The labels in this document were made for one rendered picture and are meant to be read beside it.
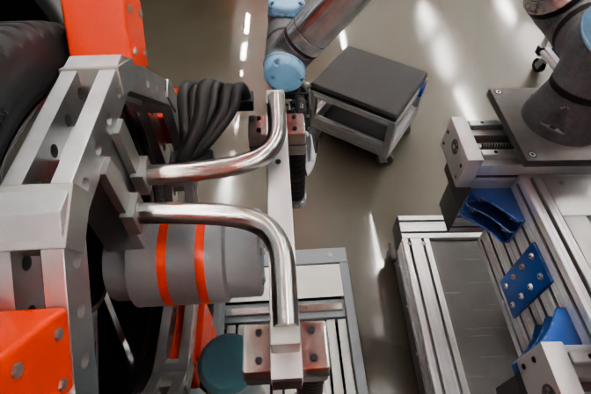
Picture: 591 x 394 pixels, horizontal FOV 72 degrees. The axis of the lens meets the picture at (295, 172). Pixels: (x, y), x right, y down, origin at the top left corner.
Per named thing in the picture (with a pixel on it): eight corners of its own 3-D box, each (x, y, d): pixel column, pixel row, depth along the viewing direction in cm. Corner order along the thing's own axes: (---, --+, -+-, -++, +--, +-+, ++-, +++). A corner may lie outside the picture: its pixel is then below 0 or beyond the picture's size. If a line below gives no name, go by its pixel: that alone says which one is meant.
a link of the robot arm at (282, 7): (306, 18, 75) (305, 68, 83) (306, -11, 82) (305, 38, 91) (263, 17, 75) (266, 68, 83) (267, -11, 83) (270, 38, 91)
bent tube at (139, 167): (159, 106, 63) (139, 46, 55) (284, 102, 64) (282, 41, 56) (136, 198, 51) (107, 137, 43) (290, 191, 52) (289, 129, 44)
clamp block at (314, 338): (246, 339, 48) (242, 322, 44) (324, 334, 48) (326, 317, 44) (245, 387, 44) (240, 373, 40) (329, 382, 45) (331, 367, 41)
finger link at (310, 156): (306, 156, 69) (295, 120, 75) (305, 179, 73) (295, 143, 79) (324, 154, 69) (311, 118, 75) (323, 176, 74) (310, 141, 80)
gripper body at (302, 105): (271, 113, 73) (270, 74, 81) (273, 147, 80) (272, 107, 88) (314, 112, 74) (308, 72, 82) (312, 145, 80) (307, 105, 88)
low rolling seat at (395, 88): (304, 138, 198) (306, 80, 172) (340, 98, 218) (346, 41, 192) (386, 174, 183) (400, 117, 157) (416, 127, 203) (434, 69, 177)
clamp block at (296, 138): (251, 136, 70) (247, 113, 66) (303, 134, 70) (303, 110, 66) (250, 157, 67) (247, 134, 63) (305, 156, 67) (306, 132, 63)
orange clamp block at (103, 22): (94, 69, 57) (83, 0, 55) (151, 68, 57) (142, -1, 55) (69, 69, 50) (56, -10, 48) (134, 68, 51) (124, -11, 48)
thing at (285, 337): (133, 212, 50) (102, 152, 42) (291, 205, 51) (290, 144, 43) (96, 365, 39) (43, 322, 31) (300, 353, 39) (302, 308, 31)
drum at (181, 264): (142, 242, 70) (113, 191, 59) (266, 236, 71) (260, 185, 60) (123, 324, 61) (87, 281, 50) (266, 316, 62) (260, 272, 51)
